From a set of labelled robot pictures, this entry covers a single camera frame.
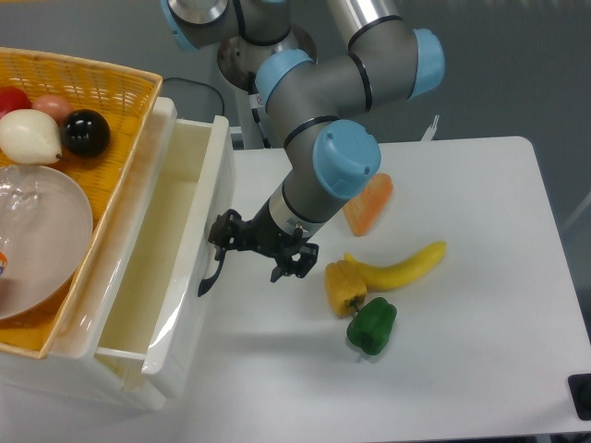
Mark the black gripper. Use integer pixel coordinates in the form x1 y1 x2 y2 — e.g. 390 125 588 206
208 202 319 282

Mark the white drawer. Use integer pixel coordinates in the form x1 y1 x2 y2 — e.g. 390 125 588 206
95 116 235 410

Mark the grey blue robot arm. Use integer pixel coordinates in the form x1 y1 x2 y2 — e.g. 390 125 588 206
161 1 445 280

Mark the white drawer cabinet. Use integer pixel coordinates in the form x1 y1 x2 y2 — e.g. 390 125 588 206
1 98 177 410

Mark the yellow bell pepper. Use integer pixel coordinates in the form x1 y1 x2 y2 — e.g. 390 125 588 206
324 260 368 318

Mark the green bell pepper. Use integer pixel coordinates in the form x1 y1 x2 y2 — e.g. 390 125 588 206
346 297 398 356

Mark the yellow banana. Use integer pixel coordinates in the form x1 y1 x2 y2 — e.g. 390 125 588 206
344 241 448 292

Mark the yellow woven basket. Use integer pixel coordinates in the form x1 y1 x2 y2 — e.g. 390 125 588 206
1 47 163 359

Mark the black ball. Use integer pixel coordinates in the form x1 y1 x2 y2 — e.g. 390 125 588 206
59 109 111 158

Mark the clear plastic bag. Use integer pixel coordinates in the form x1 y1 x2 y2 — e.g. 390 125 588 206
1 165 41 277

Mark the pink round fruit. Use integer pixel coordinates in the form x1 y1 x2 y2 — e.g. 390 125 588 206
31 94 74 126

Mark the red tomato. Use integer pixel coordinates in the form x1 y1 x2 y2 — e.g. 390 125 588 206
0 86 31 119

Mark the black table corner object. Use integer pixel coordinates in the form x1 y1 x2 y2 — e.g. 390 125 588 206
568 373 591 421

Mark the black floor cable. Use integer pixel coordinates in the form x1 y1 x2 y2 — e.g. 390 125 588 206
161 76 226 126

